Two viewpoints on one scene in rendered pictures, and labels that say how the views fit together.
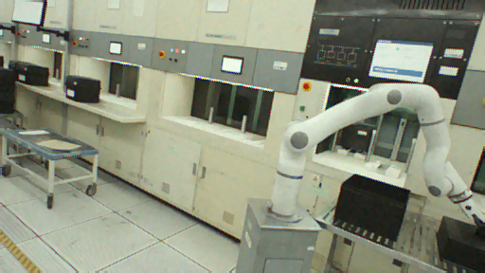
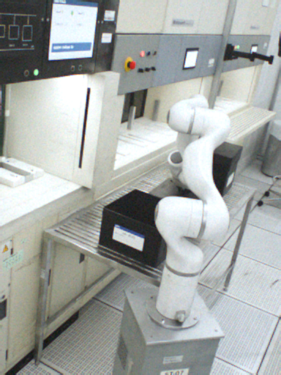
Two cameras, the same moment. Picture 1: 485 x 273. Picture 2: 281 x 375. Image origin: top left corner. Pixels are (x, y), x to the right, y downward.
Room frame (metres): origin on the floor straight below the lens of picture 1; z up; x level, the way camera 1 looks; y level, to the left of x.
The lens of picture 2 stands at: (1.61, 1.03, 1.74)
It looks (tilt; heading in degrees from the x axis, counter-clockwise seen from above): 23 degrees down; 263
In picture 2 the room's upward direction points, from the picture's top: 10 degrees clockwise
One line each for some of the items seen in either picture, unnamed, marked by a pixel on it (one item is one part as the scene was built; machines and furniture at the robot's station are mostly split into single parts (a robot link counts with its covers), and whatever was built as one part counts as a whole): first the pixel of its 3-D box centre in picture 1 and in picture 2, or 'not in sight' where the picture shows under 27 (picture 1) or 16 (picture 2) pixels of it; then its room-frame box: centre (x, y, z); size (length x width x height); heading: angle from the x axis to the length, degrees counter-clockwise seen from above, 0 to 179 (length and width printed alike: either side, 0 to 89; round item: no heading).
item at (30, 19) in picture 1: (45, 20); not in sight; (3.30, 2.33, 1.59); 0.50 x 0.41 x 0.36; 149
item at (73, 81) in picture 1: (82, 88); not in sight; (3.17, 1.81, 0.93); 0.30 x 0.28 x 0.26; 56
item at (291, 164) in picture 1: (294, 147); (180, 233); (1.29, -0.24, 1.07); 0.19 x 0.12 x 0.24; 175
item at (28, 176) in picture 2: (383, 168); (12, 170); (1.96, -0.99, 0.89); 0.22 x 0.21 x 0.04; 149
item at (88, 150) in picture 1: (51, 161); not in sight; (2.67, 1.79, 0.24); 0.97 x 0.52 x 0.48; 61
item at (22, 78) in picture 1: (33, 74); not in sight; (3.79, 2.83, 0.93); 0.30 x 0.28 x 0.26; 61
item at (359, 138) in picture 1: (358, 133); not in sight; (2.37, -0.93, 1.06); 0.24 x 0.20 x 0.32; 59
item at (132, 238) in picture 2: (372, 203); (144, 225); (1.34, -0.68, 0.85); 0.28 x 0.28 x 0.17; 58
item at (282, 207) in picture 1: (285, 193); (177, 288); (1.26, -0.24, 0.85); 0.19 x 0.19 x 0.18
